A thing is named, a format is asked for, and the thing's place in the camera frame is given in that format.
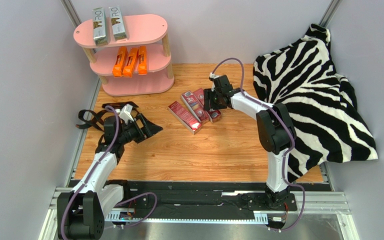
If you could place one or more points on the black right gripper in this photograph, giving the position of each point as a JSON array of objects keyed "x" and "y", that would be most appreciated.
[{"x": 210, "y": 100}]

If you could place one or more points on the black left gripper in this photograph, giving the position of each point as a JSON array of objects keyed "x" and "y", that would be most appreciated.
[{"x": 150, "y": 129}]

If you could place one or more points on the red toothpaste box back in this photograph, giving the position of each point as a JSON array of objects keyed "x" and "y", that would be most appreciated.
[{"x": 214, "y": 115}]

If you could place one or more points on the red toothpaste box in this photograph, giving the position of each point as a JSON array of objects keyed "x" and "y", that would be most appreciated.
[
  {"x": 185, "y": 117},
  {"x": 195, "y": 107},
  {"x": 214, "y": 115}
]

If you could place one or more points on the red toothpaste box front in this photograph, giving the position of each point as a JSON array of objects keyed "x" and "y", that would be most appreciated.
[{"x": 185, "y": 117}]

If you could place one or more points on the orange toothpaste box diagonal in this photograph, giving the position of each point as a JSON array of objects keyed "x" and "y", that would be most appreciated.
[{"x": 130, "y": 62}]

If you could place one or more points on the orange toothpaste box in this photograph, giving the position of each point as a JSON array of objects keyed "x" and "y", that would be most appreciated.
[
  {"x": 142, "y": 66},
  {"x": 121, "y": 56}
]

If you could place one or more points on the teal silver toothpaste box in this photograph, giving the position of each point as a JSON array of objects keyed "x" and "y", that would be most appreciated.
[{"x": 100, "y": 28}]

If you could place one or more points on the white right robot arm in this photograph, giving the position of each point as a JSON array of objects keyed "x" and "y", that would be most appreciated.
[{"x": 275, "y": 132}]

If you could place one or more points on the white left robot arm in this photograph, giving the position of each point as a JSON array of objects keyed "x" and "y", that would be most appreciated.
[{"x": 81, "y": 212}]

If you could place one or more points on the pink three-tier shelf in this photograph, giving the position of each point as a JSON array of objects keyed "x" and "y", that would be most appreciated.
[{"x": 149, "y": 30}]

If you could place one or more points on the zebra print cloth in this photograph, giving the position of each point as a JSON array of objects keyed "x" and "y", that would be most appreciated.
[{"x": 321, "y": 102}]

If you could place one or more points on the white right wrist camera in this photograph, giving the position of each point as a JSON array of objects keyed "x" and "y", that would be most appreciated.
[{"x": 220, "y": 84}]

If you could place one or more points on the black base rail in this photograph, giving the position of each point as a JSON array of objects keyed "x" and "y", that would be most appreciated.
[{"x": 202, "y": 200}]

